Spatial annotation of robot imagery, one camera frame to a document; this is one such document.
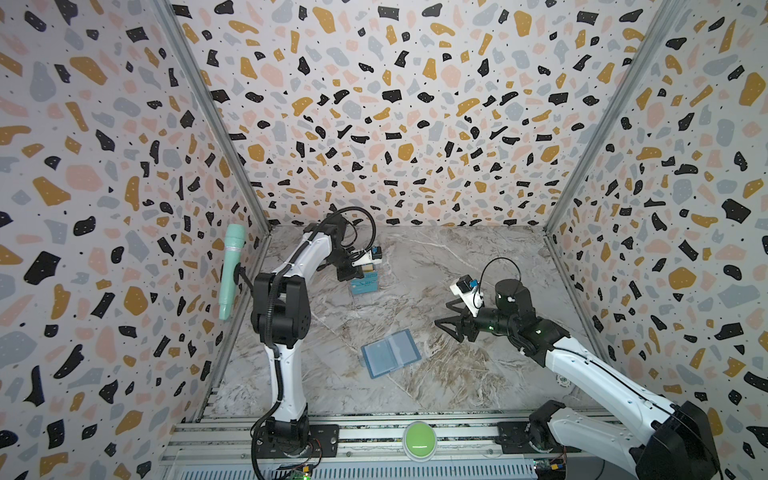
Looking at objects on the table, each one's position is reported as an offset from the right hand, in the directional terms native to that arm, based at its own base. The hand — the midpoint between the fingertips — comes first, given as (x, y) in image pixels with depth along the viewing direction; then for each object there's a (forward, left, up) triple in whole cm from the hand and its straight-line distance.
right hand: (444, 309), depth 75 cm
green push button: (-26, +6, -19) cm, 33 cm away
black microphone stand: (+7, +51, +6) cm, 52 cm away
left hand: (+21, +24, -10) cm, 33 cm away
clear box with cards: (+19, +22, -17) cm, 34 cm away
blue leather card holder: (-4, +14, -20) cm, 25 cm away
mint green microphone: (+11, +52, +12) cm, 55 cm away
